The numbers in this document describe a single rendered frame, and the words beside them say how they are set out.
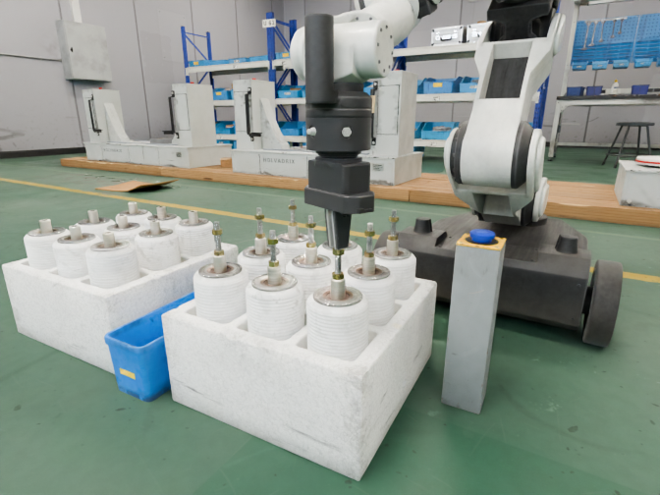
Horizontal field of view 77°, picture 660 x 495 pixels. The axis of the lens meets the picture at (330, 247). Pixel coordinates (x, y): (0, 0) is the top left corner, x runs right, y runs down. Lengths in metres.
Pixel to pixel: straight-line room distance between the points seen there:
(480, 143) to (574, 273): 0.36
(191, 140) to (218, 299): 3.34
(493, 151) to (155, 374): 0.80
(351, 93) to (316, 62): 0.06
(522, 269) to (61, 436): 0.98
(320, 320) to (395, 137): 2.32
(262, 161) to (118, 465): 2.82
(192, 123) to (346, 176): 3.52
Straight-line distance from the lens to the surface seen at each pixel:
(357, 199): 0.54
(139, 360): 0.85
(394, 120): 2.85
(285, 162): 3.23
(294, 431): 0.71
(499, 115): 0.99
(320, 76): 0.52
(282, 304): 0.66
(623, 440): 0.90
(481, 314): 0.75
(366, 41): 0.54
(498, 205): 1.24
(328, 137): 0.54
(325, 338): 0.62
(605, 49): 6.58
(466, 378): 0.81
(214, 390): 0.78
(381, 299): 0.71
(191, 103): 4.02
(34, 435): 0.91
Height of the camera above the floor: 0.51
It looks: 17 degrees down
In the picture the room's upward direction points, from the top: straight up
